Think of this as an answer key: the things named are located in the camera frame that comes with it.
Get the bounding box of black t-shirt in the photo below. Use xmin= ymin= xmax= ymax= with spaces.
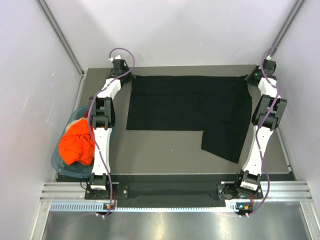
xmin=126 ymin=75 xmax=252 ymax=163

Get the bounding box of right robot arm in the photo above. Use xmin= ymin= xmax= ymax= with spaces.
xmin=217 ymin=57 xmax=287 ymax=200

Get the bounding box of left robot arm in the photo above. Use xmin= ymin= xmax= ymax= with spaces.
xmin=87 ymin=55 xmax=135 ymax=200

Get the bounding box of beige garment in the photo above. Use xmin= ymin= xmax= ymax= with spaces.
xmin=65 ymin=117 xmax=87 ymax=131

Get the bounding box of orange t-shirt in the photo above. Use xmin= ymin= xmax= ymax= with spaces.
xmin=58 ymin=120 xmax=95 ymax=166

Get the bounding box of teal plastic basket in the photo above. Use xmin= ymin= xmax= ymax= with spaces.
xmin=51 ymin=105 xmax=118 ymax=179

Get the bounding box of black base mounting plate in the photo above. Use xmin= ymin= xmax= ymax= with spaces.
xmin=84 ymin=174 xmax=263 ymax=208

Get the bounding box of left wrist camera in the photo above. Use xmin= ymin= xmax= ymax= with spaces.
xmin=109 ymin=58 xmax=127 ymax=75

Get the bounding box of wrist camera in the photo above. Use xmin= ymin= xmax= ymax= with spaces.
xmin=261 ymin=56 xmax=277 ymax=76
xmin=109 ymin=58 xmax=127 ymax=75

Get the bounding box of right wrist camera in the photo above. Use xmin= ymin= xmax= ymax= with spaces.
xmin=261 ymin=56 xmax=277 ymax=76

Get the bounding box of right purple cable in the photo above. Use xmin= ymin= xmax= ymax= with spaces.
xmin=246 ymin=46 xmax=281 ymax=217

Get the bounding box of right corner aluminium post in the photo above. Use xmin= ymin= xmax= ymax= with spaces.
xmin=272 ymin=0 xmax=306 ymax=49

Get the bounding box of corner aluminium post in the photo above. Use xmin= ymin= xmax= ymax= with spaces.
xmin=35 ymin=0 xmax=85 ymax=76
xmin=272 ymin=0 xmax=306 ymax=49

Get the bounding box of left corner aluminium post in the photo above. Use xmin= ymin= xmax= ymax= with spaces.
xmin=35 ymin=0 xmax=85 ymax=76

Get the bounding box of aluminium frame rail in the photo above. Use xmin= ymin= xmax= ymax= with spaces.
xmin=40 ymin=181 xmax=312 ymax=202

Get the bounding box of slotted cable duct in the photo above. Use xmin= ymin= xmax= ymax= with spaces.
xmin=49 ymin=201 xmax=239 ymax=213

